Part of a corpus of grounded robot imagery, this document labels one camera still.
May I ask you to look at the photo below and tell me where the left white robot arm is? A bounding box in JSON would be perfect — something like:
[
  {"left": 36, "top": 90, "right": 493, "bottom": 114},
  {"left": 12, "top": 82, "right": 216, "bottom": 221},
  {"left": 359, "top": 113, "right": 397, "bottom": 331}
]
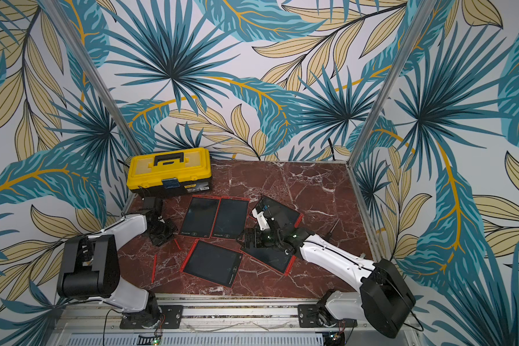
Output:
[{"left": 57, "top": 197, "right": 177, "bottom": 319}]

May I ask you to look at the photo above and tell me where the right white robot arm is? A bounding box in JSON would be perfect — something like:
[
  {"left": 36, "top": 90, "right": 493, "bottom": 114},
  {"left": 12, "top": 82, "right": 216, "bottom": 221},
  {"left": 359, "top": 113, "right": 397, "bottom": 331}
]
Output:
[{"left": 239, "top": 226, "right": 416, "bottom": 339}]

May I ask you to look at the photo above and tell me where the middle right writing tablet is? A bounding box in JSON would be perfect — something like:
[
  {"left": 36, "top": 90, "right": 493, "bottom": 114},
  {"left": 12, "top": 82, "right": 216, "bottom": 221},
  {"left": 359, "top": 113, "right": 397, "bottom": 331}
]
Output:
[{"left": 241, "top": 247, "right": 293, "bottom": 275}]

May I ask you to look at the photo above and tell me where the back left writing tablet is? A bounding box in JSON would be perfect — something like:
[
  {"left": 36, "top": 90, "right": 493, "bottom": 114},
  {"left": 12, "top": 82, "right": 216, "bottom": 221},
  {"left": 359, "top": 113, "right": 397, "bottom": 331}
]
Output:
[{"left": 211, "top": 198, "right": 249, "bottom": 239}]

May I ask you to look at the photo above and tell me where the front left writing tablet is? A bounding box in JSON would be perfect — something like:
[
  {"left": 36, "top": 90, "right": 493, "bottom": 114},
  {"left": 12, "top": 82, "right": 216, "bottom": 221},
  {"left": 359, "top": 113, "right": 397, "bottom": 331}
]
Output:
[{"left": 184, "top": 240, "right": 243, "bottom": 288}]

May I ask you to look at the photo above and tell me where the yellow black screwdriver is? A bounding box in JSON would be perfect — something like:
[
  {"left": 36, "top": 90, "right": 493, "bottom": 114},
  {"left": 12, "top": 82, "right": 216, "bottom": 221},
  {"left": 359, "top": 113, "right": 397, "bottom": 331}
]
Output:
[{"left": 325, "top": 219, "right": 340, "bottom": 241}]

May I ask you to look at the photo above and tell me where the yellow black toolbox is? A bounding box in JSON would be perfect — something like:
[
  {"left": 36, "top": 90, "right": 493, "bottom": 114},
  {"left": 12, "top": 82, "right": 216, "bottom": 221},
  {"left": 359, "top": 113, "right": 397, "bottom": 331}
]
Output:
[{"left": 127, "top": 148, "right": 212, "bottom": 198}]

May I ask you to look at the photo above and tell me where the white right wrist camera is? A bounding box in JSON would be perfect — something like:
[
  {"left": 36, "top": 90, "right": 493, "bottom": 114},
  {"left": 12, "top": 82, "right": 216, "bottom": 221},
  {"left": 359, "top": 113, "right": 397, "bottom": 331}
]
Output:
[{"left": 252, "top": 207, "right": 272, "bottom": 232}]

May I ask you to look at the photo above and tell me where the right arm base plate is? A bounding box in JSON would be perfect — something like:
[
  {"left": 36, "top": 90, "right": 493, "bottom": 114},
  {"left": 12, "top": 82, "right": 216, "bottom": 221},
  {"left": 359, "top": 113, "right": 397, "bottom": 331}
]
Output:
[{"left": 297, "top": 304, "right": 358, "bottom": 328}]

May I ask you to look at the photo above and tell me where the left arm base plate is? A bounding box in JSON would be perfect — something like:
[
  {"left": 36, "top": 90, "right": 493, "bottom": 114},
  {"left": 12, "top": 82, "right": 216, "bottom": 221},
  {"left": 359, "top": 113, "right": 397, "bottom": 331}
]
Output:
[{"left": 120, "top": 305, "right": 183, "bottom": 330}]

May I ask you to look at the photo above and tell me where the aluminium front rail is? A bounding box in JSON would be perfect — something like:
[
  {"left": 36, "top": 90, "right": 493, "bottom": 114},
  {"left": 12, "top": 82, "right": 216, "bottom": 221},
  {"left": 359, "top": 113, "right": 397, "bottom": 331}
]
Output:
[{"left": 47, "top": 293, "right": 425, "bottom": 346}]

